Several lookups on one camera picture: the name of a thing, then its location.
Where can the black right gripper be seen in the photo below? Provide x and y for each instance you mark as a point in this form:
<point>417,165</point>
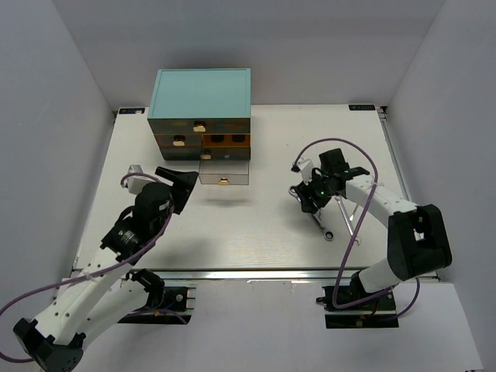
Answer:
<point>305,192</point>

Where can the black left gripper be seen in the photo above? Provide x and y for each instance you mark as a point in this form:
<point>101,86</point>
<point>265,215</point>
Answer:
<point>183,184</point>

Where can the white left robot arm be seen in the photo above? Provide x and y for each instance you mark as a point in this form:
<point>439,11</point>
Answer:
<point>110,290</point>

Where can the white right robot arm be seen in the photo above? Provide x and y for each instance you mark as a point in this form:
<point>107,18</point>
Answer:
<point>417,242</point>

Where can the small combination wrench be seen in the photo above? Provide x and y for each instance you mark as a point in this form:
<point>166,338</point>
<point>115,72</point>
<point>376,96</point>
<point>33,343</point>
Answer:
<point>345,215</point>

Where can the large ratchet combination wrench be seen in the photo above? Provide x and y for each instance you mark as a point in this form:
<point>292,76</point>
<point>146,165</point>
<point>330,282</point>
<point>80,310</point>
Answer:
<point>327,234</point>

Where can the teal drawer cabinet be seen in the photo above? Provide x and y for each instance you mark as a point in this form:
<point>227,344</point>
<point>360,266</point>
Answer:
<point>217,93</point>

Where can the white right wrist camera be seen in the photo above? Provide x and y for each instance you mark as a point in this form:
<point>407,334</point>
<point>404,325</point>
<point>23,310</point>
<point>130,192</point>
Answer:
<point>304,168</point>

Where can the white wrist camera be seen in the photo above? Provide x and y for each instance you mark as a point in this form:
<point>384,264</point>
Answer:
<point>135,183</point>
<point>304,168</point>

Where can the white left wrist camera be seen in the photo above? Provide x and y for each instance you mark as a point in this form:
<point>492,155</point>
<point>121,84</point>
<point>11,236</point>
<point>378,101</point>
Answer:
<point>135,183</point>

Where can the green handled short screwdriver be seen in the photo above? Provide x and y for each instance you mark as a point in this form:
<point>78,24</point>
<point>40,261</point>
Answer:
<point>351,216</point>

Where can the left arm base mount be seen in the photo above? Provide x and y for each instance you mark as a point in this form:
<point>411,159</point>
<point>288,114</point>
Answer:
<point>166,304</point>

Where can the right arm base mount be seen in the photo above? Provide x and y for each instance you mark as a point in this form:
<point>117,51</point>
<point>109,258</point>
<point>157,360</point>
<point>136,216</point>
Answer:
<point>379,313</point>

